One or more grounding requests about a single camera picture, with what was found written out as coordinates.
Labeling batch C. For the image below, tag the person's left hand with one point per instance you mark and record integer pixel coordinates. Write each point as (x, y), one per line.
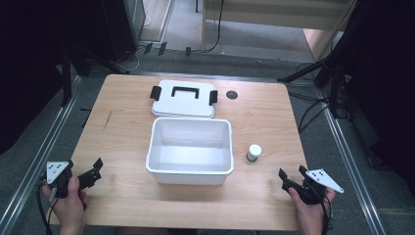
(70, 209)

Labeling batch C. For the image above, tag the black metal stand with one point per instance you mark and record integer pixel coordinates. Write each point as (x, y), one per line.
(334, 84)
(66, 78)

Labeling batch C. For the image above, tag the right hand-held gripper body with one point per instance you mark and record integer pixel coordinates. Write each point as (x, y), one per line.
(318, 184)

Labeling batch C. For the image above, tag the white plastic storage box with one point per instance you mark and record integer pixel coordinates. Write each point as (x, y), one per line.
(189, 169)

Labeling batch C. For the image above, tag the dark round table grommet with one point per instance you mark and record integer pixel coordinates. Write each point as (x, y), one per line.
(231, 95)

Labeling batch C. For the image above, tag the aluminium floor rail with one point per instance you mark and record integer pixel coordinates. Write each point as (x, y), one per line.
(352, 169)
(36, 163)

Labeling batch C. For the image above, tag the light wooden furniture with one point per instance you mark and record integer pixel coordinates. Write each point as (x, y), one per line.
(277, 13)

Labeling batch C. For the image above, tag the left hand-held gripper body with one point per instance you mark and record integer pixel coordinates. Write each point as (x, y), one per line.
(58, 173)

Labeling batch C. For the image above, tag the black curtain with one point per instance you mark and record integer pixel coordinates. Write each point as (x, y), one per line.
(385, 81)
(29, 65)

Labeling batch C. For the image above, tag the person's right hand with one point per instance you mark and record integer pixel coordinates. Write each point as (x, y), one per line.
(310, 217)

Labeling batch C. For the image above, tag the small white-capped bottle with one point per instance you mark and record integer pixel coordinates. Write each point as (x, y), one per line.
(254, 151)

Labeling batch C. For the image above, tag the dark cabinet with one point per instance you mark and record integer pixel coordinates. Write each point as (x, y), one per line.
(120, 26)

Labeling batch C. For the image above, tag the black tape strip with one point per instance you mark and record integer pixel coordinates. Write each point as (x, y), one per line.
(188, 51)
(162, 48)
(147, 48)

